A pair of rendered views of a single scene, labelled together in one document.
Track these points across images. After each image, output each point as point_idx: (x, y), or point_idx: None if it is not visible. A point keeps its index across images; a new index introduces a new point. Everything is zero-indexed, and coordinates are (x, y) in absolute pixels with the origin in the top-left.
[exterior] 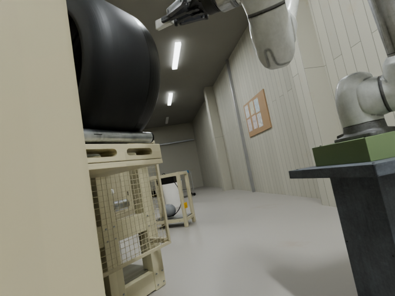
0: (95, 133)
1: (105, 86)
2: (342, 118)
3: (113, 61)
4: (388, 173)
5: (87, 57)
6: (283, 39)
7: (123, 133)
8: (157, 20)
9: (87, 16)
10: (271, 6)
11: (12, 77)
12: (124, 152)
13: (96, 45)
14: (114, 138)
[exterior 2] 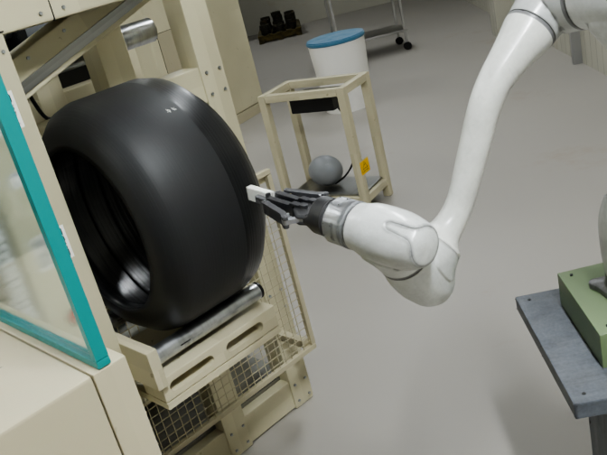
0: (182, 343)
1: (187, 297)
2: (602, 258)
3: (193, 269)
4: (596, 414)
5: (156, 265)
6: (425, 298)
7: (218, 317)
8: (249, 190)
9: (145, 210)
10: (403, 278)
11: None
12: (224, 351)
13: (167, 255)
14: (207, 332)
